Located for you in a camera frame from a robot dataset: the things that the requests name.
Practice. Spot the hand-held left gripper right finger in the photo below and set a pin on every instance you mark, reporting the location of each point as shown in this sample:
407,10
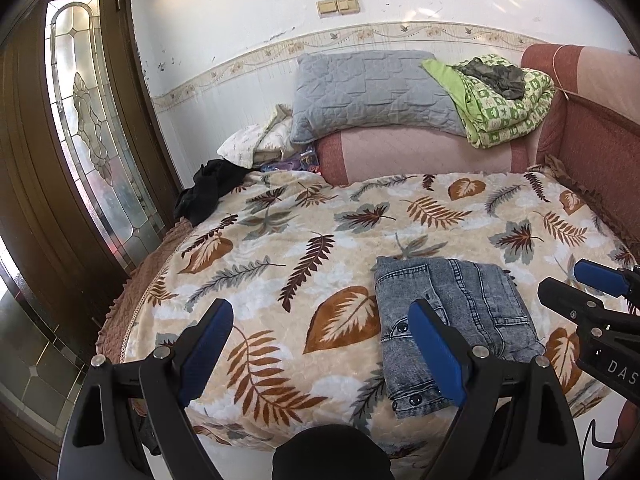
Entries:
440,355

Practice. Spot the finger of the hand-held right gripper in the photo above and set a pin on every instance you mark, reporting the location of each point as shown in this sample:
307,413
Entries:
575,302
600,277

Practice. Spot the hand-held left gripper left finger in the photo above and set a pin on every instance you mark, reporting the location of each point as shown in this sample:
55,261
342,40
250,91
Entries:
207,350

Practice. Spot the blue denim pants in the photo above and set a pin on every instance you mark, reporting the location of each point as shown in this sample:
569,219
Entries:
480,300

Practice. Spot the leaf printed blanket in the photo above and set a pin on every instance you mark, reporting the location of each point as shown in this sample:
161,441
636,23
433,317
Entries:
280,280

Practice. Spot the black cloth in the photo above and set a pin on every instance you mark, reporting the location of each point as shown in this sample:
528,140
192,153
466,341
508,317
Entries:
210,190

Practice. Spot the green patterned quilt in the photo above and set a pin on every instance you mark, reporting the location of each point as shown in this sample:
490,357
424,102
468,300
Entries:
500,115

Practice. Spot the pink bolster cushion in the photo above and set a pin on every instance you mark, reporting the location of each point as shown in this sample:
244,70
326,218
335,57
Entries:
415,155

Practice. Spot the purple packets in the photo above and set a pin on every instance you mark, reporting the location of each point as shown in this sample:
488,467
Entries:
295,162

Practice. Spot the white floral cloth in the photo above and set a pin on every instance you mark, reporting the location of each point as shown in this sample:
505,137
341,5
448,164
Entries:
250,142

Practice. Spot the dark grey cloth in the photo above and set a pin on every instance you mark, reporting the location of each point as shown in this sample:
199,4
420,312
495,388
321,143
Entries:
495,77

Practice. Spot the wooden door with glass pane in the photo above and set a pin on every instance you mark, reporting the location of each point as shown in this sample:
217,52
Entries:
35,185

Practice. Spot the grey quilted pillow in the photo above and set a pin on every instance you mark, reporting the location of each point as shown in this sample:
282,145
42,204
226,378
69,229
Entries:
365,95

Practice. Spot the beige wall switch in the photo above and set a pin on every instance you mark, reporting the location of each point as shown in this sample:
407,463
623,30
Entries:
348,5
327,8

